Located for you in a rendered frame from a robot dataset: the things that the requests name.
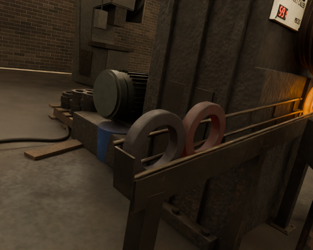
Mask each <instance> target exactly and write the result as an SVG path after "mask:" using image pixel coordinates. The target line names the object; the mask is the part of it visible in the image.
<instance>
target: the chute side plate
mask: <svg viewBox="0 0 313 250"><path fill-rule="evenodd" d="M308 119H312V120H313V115H310V116H308V117H305V118H302V119H299V120H297V121H294V122H291V123H289V124H286V125H283V126H280V127H278V128H275V129H272V130H270V131H267V132H264V133H262V134H259V135H256V136H253V137H251V138H248V139H245V140H243V141H240V142H237V143H235V144H232V145H229V146H227V147H224V148H221V149H219V150H216V151H213V152H210V153H208V154H205V155H203V156H200V157H197V158H194V159H192V160H189V161H186V162H184V163H181V164H178V165H176V166H173V167H170V168H167V169H165V170H162V171H159V172H157V173H154V174H151V175H149V176H146V177H144V178H141V179H138V180H135V185H134V200H133V213H136V212H139V211H141V210H143V209H145V208H146V203H147V198H148V196H152V195H155V194H158V193H161V192H164V191H165V195H164V199H166V198H168V197H170V196H172V195H175V194H177V193H179V192H181V191H183V190H185V189H187V188H189V187H192V186H194V185H196V184H198V183H200V182H202V181H204V180H206V179H209V178H211V177H213V176H215V175H217V174H219V173H221V172H223V171H225V170H228V169H230V168H232V167H234V166H236V165H238V164H240V163H242V162H245V161H247V160H249V159H251V158H253V157H255V156H257V155H259V154H260V152H261V148H262V146H267V145H269V148H268V150H270V149H272V148H274V147H276V146H278V145H281V144H283V143H285V142H287V141H289V140H291V139H293V138H295V137H298V136H300V135H302V134H303V133H304V130H305V127H306V124H307V120H308Z"/></svg>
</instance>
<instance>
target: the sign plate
mask: <svg viewBox="0 0 313 250"><path fill-rule="evenodd" d="M307 1H308V0H306V1H304V0H274V3H273V7H272V10H271V14H270V19H271V20H273V21H275V22H277V23H279V24H281V25H283V26H285V27H287V28H289V29H291V30H293V31H299V29H300V24H301V21H302V17H303V14H304V11H305V7H306V4H307ZM281 6H282V7H281ZM280 8H281V9H280ZM283 8H285V9H283ZM284 10H285V11H284ZM280 11H281V12H280ZM283 12H284V14H283ZM280 14H281V15H280ZM279 15H280V16H279ZM283 15H284V16H283ZM281 16H283V17H281Z"/></svg>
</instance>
